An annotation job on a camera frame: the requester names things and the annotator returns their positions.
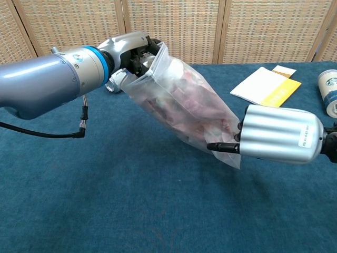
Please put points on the white brown paper card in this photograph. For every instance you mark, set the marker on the white brown paper card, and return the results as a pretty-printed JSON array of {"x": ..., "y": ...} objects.
[{"x": 285, "y": 71}]

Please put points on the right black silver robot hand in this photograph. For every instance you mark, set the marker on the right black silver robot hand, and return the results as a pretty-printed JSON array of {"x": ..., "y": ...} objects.
[{"x": 279, "y": 134}]

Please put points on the white yellow booklet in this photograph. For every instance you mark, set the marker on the white yellow booklet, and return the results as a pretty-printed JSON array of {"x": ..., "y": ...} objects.
[{"x": 263, "y": 87}]

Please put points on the woven rattan folding screen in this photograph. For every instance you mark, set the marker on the woven rattan folding screen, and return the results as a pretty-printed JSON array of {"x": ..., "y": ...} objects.
[{"x": 197, "y": 29}]

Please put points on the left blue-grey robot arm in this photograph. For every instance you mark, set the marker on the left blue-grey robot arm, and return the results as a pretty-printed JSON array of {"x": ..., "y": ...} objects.
[{"x": 47, "y": 79}]

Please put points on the white translucent plastic bag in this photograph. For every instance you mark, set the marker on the white translucent plastic bag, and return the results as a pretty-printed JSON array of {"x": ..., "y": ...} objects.
[{"x": 173, "y": 73}]

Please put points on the white Starbucks cup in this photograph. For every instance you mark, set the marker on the white Starbucks cup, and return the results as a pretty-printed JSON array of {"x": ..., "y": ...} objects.
[{"x": 329, "y": 92}]

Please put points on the pink floral clothes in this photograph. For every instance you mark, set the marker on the pink floral clothes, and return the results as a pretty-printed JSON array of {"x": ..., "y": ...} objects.
[{"x": 192, "y": 110}]

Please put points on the blue white soda can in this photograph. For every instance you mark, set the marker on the blue white soda can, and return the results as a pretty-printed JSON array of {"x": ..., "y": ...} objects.
[{"x": 116, "y": 84}]

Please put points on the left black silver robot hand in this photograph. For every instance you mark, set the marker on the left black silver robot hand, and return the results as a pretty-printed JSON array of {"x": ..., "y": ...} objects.
[{"x": 123, "y": 43}]

